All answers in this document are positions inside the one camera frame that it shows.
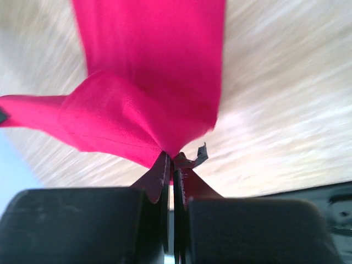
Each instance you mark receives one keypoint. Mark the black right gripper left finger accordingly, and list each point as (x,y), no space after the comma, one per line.
(90,225)

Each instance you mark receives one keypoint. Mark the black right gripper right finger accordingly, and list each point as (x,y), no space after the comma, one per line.
(209,228)

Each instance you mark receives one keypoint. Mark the magenta red t shirt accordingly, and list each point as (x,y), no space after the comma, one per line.
(154,71)

